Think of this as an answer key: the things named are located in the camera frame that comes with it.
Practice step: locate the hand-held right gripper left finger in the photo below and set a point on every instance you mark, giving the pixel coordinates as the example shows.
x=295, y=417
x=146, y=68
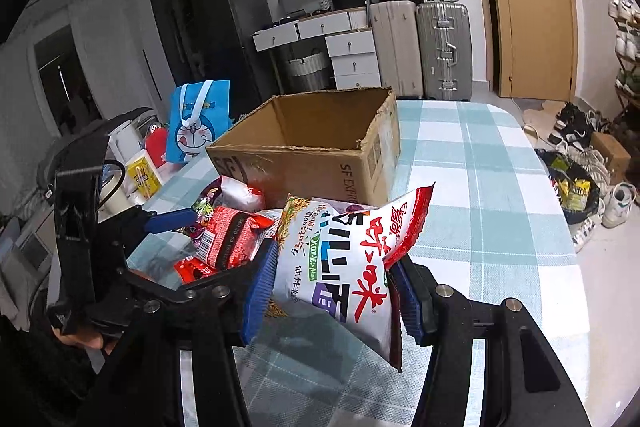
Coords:
x=260, y=292

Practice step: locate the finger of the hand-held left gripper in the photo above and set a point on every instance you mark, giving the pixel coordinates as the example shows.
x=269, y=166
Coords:
x=170, y=220
x=145, y=284

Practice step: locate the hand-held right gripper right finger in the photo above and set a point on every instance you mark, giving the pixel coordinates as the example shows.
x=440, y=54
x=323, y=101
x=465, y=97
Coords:
x=407, y=302

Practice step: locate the purple green snack packet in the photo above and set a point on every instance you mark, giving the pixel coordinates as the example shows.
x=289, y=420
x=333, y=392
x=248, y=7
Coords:
x=205, y=207

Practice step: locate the small red snack packet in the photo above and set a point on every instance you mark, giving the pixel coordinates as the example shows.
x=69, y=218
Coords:
x=192, y=269

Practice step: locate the red black-striped snack packet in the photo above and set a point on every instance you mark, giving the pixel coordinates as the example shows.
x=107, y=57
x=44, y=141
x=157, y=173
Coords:
x=230, y=237

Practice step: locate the red white snack packet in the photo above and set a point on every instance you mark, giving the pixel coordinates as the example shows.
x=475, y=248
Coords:
x=241, y=194

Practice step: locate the white noodle snack packet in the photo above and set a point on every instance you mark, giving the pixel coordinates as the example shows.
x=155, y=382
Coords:
x=340, y=267

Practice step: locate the brown cardboard box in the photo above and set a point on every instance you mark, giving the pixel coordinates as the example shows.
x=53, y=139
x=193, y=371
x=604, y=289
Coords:
x=310, y=177

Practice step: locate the person's left hand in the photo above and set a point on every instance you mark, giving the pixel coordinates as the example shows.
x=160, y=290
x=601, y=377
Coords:
x=80, y=340

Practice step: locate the yellow carton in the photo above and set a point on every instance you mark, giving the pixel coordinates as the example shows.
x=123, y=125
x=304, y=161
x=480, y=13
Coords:
x=142, y=177

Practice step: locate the white grey appliance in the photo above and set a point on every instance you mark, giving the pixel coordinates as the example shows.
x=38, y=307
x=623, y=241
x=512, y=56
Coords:
x=25, y=257

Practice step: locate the red bag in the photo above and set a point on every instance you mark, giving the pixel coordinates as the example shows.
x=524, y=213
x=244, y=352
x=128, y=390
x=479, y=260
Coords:
x=156, y=147

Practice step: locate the white kettle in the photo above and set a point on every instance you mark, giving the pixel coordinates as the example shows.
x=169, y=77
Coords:
x=125, y=142

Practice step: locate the checked teal tablecloth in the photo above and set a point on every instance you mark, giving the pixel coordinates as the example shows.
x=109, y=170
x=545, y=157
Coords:
x=475, y=187

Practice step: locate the black refrigerator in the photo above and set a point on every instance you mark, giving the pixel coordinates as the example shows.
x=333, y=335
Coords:
x=230, y=32

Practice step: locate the black trash bag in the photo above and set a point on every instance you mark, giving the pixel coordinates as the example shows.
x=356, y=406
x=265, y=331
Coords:
x=570, y=187

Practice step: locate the woven laundry basket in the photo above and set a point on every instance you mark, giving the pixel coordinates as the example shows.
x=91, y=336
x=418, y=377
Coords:
x=305, y=72

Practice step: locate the tall dark cabinet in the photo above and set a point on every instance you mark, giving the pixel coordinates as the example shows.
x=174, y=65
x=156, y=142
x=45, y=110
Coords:
x=167, y=7

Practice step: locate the beige rug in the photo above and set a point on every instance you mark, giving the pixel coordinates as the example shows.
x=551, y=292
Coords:
x=542, y=112

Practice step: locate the scattered shoes pile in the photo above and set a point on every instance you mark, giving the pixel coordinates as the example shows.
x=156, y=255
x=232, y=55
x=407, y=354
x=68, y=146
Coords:
x=575, y=132

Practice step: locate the white desk with drawers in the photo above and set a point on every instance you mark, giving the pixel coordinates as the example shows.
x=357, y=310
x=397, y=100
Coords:
x=310, y=27

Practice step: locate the white drawer chest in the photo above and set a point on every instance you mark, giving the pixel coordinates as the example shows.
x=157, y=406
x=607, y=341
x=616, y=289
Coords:
x=352, y=57

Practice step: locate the beige suitcase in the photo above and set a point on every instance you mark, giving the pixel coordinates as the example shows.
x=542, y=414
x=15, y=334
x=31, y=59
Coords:
x=395, y=52

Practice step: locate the small cardboard box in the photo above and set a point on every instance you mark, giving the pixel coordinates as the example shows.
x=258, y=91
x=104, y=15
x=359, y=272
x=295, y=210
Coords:
x=610, y=152

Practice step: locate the silver suitcase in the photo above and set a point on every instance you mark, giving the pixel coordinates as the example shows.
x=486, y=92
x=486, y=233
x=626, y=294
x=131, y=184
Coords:
x=445, y=52

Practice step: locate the wooden shoe rack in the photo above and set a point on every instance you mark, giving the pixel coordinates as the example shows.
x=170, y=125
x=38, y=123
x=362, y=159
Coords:
x=627, y=102

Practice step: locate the wooden door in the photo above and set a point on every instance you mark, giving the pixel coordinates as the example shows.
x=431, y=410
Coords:
x=530, y=7

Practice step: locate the rows of racked shoes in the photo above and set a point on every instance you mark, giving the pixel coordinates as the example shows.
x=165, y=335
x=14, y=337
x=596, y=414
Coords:
x=627, y=44

